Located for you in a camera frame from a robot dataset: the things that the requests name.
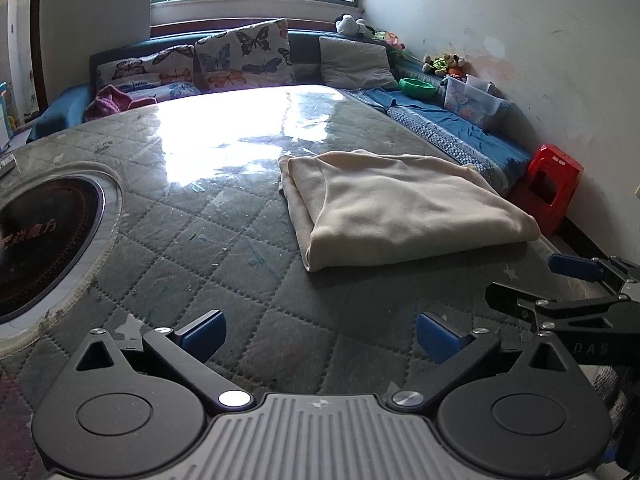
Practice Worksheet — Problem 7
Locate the brown bear plush toy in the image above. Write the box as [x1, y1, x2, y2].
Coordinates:
[422, 52, 468, 77]

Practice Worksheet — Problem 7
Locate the round black induction hob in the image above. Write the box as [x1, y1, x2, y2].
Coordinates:
[0, 172, 121, 333]

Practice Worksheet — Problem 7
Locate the green bowl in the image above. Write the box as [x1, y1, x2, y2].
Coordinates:
[398, 77, 437, 100]

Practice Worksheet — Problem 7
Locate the clear plastic storage box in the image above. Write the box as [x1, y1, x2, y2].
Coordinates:
[442, 74, 513, 131]

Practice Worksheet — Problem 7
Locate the red plastic stool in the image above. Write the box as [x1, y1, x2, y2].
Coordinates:
[507, 144, 585, 237]

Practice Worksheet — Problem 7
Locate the blue corner sofa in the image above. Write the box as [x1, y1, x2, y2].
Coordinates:
[27, 27, 533, 196]

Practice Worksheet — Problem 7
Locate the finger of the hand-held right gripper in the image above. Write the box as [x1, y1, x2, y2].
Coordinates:
[547, 254, 640, 295]
[486, 281, 640, 333]

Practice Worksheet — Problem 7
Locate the person's right hand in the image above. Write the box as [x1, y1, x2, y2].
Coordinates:
[582, 364, 640, 416]

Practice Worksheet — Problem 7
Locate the cream garment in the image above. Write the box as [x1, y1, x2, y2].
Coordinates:
[277, 149, 542, 273]

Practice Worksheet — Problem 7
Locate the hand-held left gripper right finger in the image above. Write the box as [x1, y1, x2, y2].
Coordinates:
[387, 311, 568, 408]

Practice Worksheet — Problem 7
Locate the green pink plush toy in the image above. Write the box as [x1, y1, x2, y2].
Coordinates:
[372, 30, 406, 51]

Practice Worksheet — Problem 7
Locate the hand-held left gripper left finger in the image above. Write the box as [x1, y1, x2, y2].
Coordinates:
[75, 310, 253, 411]

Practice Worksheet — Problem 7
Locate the dark wooden door frame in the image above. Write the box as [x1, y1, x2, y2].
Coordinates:
[29, 0, 50, 107]

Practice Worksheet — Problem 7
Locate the panda plush toy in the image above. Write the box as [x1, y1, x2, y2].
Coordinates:
[334, 13, 371, 37]

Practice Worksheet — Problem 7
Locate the large butterfly print pillow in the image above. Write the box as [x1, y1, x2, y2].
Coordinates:
[194, 19, 296, 93]

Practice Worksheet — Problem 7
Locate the blue sheet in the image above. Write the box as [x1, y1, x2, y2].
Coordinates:
[367, 87, 531, 161]

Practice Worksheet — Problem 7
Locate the purple cloth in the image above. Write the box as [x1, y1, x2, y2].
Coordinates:
[84, 85, 161, 122]

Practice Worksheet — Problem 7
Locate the grey pillow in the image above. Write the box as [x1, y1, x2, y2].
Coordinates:
[318, 36, 400, 92]

